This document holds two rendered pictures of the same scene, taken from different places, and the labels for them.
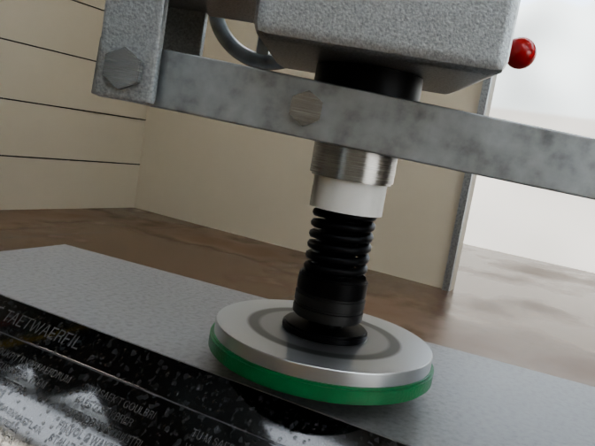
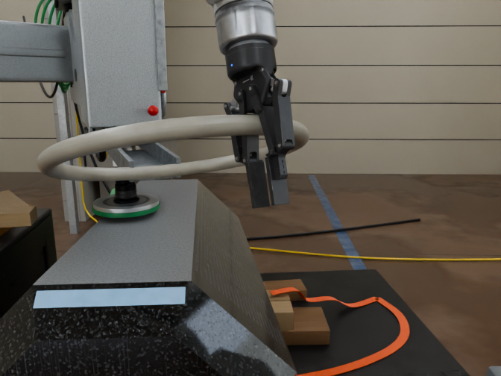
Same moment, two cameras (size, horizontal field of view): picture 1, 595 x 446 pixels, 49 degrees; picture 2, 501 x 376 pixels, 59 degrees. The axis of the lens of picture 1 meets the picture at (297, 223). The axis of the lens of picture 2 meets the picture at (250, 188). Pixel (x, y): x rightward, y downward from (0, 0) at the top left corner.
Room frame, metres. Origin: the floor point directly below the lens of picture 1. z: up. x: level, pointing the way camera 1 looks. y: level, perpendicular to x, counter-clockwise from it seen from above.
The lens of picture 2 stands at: (0.34, -1.50, 1.28)
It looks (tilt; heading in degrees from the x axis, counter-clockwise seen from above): 14 degrees down; 63
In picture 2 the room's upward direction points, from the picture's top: straight up
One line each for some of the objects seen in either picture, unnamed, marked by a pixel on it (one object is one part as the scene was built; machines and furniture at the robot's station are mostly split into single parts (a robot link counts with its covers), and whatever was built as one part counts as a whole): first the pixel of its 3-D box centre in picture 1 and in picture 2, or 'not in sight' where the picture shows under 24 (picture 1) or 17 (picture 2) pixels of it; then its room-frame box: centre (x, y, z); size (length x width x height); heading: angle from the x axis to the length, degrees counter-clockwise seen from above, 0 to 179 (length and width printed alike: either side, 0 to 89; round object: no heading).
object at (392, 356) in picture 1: (322, 336); (126, 202); (0.62, -0.04, 0.89); 0.21 x 0.21 x 0.01
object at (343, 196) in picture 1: (348, 192); not in sight; (0.62, -0.04, 1.04); 0.07 x 0.07 x 0.04
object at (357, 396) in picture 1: (322, 340); (126, 203); (0.62, -0.04, 0.89); 0.22 x 0.22 x 0.04
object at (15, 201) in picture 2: not in sight; (7, 201); (0.24, 0.50, 0.80); 0.20 x 0.10 x 0.05; 112
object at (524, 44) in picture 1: (498, 49); (151, 110); (0.68, -0.17, 1.20); 0.08 x 0.03 x 0.03; 88
